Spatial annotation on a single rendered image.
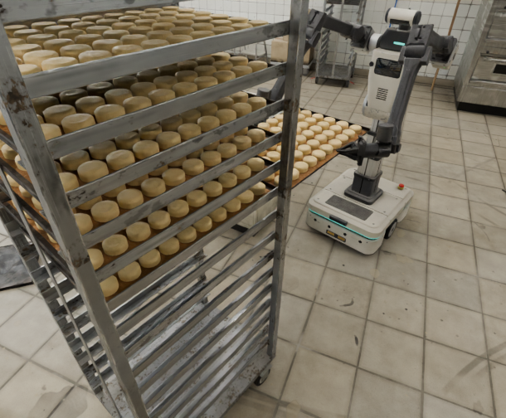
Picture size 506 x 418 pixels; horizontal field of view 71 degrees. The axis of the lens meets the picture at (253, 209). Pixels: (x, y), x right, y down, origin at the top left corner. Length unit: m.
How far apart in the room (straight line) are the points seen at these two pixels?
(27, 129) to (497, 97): 5.06
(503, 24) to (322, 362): 4.13
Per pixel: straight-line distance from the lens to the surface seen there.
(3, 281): 2.62
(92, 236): 0.69
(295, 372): 1.89
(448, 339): 2.23
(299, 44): 0.90
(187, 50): 0.69
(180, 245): 0.91
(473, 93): 5.20
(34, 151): 0.55
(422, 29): 1.66
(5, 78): 0.52
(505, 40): 5.04
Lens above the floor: 1.65
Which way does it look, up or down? 37 degrees down
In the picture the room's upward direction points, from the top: 1 degrees clockwise
